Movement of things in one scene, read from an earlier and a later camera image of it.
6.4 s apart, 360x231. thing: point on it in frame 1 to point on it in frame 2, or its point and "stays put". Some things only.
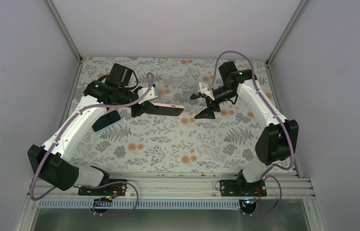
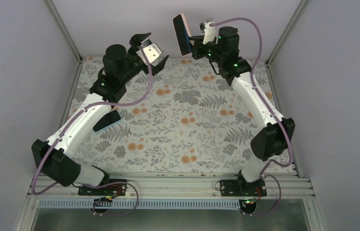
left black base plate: [113, 189] stays put
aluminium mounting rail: [184, 187] stays put
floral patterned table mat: [208, 114] stays put
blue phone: [164, 111] to [182, 34]
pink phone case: [167, 105] to [188, 32]
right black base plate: [238, 188] stays put
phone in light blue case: [106, 120] stays put
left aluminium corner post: [76, 54] stays put
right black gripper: [207, 111] to [196, 49]
